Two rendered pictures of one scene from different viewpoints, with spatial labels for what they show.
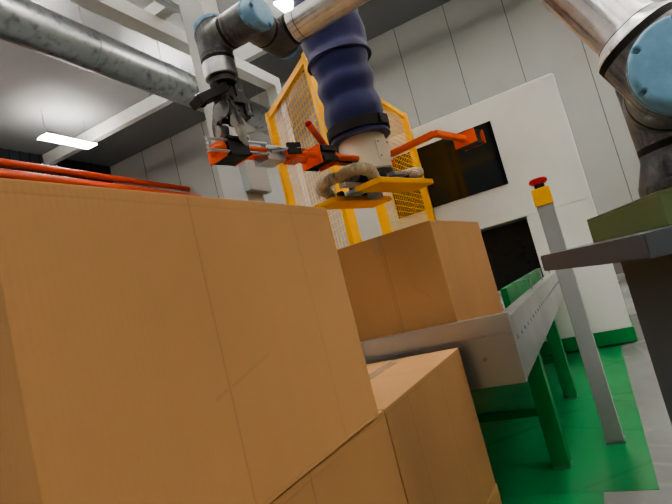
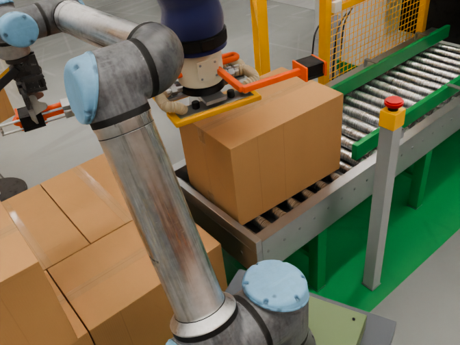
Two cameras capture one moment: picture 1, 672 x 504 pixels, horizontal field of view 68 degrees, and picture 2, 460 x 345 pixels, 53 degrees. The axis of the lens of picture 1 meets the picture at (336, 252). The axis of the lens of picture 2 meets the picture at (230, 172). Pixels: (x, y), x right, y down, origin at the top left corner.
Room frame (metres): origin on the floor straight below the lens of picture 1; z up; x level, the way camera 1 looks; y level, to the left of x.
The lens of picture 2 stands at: (0.35, -0.98, 1.91)
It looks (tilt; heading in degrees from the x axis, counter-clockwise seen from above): 37 degrees down; 28
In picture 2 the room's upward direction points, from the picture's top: 7 degrees counter-clockwise
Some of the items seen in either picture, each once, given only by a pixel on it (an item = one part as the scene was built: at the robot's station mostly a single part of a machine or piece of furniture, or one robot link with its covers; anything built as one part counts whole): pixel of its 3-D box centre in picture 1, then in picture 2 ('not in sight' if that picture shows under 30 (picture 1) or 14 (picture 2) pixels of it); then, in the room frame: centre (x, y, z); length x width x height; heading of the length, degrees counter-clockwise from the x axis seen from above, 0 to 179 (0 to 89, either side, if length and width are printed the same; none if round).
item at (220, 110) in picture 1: (229, 101); (26, 73); (1.29, 0.18, 1.36); 0.09 x 0.08 x 0.12; 139
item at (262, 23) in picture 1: (247, 22); (18, 25); (1.24, 0.08, 1.53); 0.12 x 0.12 x 0.09; 62
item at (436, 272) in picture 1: (423, 283); (261, 141); (1.97, -0.30, 0.75); 0.60 x 0.40 x 0.40; 150
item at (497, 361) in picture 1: (411, 374); (208, 223); (1.66, -0.14, 0.47); 0.70 x 0.03 x 0.15; 63
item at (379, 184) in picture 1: (395, 180); (213, 102); (1.66, -0.26, 1.11); 0.34 x 0.10 x 0.05; 140
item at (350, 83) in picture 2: not in sight; (372, 67); (3.15, -0.59, 0.60); 1.60 x 0.11 x 0.09; 153
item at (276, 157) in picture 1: (269, 156); (72, 105); (1.37, 0.12, 1.21); 0.07 x 0.07 x 0.04; 50
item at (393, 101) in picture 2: (538, 183); (393, 104); (1.95, -0.85, 1.02); 0.07 x 0.07 x 0.04
